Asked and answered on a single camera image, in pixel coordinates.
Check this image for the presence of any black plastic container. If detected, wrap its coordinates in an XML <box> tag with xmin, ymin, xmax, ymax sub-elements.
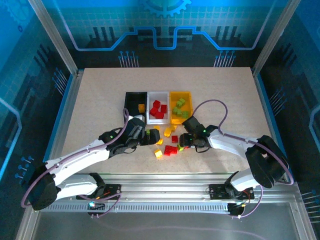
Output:
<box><xmin>123</xmin><ymin>91</ymin><xmax>148</xmax><ymax>124</ymax></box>

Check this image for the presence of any white plastic container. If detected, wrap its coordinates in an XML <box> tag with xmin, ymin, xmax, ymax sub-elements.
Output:
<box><xmin>146</xmin><ymin>90</ymin><xmax>171</xmax><ymax>125</ymax></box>

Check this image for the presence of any orange translucent plastic container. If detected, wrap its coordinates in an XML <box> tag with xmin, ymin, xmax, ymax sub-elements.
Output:
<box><xmin>169</xmin><ymin>91</ymin><xmax>193</xmax><ymax>125</ymax></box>

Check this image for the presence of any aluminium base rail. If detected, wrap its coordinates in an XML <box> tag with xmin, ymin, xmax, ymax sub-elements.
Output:
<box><xmin>43</xmin><ymin>171</ymin><xmax>301</xmax><ymax>205</ymax></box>

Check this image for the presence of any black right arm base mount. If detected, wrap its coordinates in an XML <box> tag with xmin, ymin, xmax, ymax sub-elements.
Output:
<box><xmin>208</xmin><ymin>183</ymin><xmax>255</xmax><ymax>201</ymax></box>

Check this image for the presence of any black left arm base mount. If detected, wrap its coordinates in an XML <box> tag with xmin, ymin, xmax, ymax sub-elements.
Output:
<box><xmin>75</xmin><ymin>183</ymin><xmax>123</xmax><ymax>201</ymax></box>

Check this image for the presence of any grey slotted cable duct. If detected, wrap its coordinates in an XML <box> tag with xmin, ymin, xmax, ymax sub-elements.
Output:
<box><xmin>39</xmin><ymin>202</ymin><xmax>232</xmax><ymax>213</ymax></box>

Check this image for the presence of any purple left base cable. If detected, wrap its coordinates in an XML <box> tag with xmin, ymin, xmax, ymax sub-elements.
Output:
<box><xmin>79</xmin><ymin>191</ymin><xmax>123</xmax><ymax>219</ymax></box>

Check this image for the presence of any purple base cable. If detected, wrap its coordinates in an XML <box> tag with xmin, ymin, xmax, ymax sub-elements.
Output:
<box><xmin>231</xmin><ymin>184</ymin><xmax>264</xmax><ymax>220</ymax></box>
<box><xmin>79</xmin><ymin>191</ymin><xmax>123</xmax><ymax>219</ymax></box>

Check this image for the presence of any table side rail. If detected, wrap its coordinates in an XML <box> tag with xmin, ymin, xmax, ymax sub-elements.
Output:
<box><xmin>251</xmin><ymin>71</ymin><xmax>288</xmax><ymax>181</ymax></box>
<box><xmin>43</xmin><ymin>70</ymin><xmax>85</xmax><ymax>163</ymax></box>

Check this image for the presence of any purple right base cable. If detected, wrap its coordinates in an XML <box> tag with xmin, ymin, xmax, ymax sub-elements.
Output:
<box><xmin>231</xmin><ymin>184</ymin><xmax>264</xmax><ymax>220</ymax></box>

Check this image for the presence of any aluminium frame post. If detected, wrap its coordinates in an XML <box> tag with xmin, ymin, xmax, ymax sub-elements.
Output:
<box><xmin>252</xmin><ymin>0</ymin><xmax>293</xmax><ymax>76</ymax></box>
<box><xmin>27</xmin><ymin>0</ymin><xmax>80</xmax><ymax>76</ymax></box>

